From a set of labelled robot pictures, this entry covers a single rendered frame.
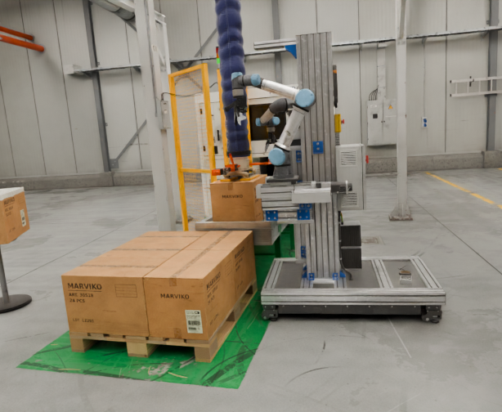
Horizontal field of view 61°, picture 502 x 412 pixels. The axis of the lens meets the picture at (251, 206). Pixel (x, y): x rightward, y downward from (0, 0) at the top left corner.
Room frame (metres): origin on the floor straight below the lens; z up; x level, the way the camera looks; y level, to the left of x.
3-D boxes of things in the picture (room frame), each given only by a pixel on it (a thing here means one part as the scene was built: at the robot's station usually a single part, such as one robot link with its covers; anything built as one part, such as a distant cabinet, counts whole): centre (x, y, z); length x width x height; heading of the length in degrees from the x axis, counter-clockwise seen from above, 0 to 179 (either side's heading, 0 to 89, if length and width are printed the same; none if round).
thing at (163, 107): (4.64, 0.86, 1.62); 0.20 x 0.05 x 0.30; 165
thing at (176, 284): (3.13, 0.64, 0.34); 1.20 x 1.00 x 0.40; 165
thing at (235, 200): (4.03, 0.09, 0.75); 0.60 x 0.40 x 0.40; 165
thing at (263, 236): (3.68, 0.17, 0.47); 0.70 x 0.03 x 0.15; 75
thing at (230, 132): (4.01, 0.08, 1.68); 0.22 x 0.22 x 1.04
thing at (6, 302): (3.64, 2.24, 0.31); 0.40 x 0.40 x 0.62
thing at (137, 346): (3.13, 0.64, 0.07); 1.20 x 1.00 x 0.14; 165
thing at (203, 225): (3.68, 0.17, 0.58); 0.70 x 0.03 x 0.06; 75
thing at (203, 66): (4.84, 0.60, 1.05); 0.87 x 0.10 x 2.10; 37
